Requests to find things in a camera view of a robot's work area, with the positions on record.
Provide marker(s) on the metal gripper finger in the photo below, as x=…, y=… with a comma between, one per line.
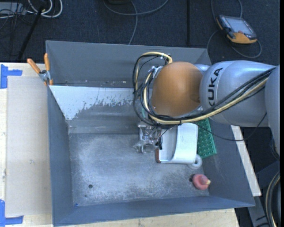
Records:
x=138, y=147
x=149, y=148

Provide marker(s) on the red-brown flat block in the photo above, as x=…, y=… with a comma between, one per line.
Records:
x=157, y=155

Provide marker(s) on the grey metal bin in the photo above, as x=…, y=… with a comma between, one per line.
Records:
x=123, y=169

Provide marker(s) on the dark green flat block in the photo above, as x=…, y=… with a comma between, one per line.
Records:
x=206, y=141

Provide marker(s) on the red toy fruit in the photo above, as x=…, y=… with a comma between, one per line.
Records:
x=199, y=181

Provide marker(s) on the pale wood board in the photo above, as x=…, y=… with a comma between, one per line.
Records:
x=26, y=138

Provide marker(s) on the black cylinder on white bracket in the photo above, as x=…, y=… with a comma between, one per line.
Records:
x=159, y=146

